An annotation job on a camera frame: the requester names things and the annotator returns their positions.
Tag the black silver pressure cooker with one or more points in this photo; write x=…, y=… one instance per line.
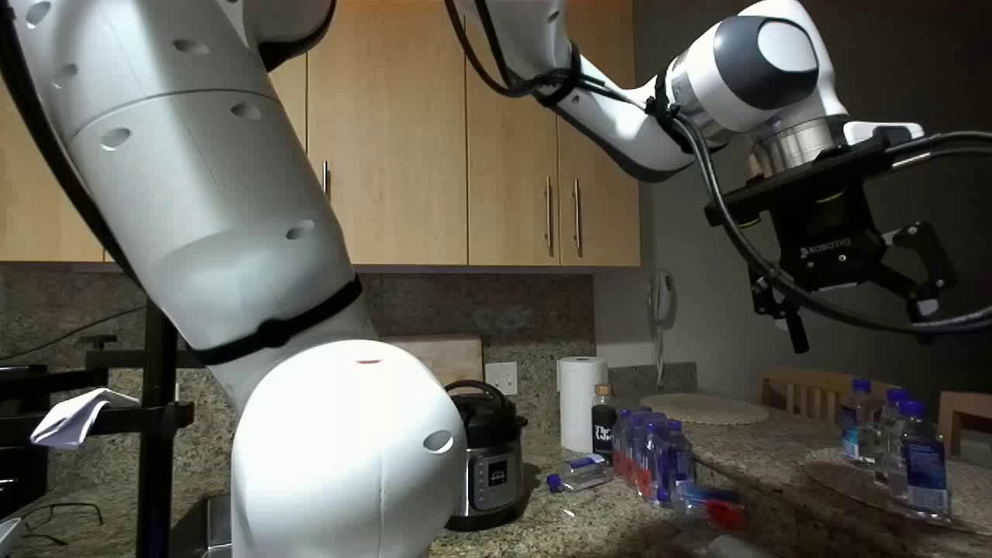
x=494, y=452

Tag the white paper towel roll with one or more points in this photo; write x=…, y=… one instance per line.
x=580, y=403

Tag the blue-capped water bottle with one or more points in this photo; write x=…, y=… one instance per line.
x=857, y=423
x=890, y=437
x=925, y=466

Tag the red-labelled lying bottle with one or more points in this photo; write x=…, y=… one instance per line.
x=714, y=507

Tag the wrapped pack of water bottles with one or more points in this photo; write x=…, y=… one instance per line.
x=653, y=452

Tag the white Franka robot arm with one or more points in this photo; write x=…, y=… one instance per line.
x=206, y=188

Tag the dark bottle with label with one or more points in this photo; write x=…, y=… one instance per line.
x=603, y=424

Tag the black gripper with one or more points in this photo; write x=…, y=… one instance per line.
x=839, y=236

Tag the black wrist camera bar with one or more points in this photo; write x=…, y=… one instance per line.
x=786, y=190

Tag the black vertical stand pole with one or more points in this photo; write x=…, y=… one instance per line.
x=155, y=466

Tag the white crumpled paper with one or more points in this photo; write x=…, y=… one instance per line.
x=78, y=417

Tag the small blue-capped container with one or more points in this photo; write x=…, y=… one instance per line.
x=577, y=473

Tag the black box device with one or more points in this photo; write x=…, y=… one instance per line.
x=21, y=475

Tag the stainless steel sink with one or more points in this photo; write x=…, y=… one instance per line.
x=212, y=523

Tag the grey towel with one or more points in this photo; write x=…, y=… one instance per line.
x=683, y=546

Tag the wooden upper cabinets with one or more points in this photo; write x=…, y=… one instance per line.
x=413, y=155

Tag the wooden chair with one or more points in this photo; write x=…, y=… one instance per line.
x=966, y=410
x=807, y=393

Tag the white wall outlet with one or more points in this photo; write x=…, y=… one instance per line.
x=502, y=379

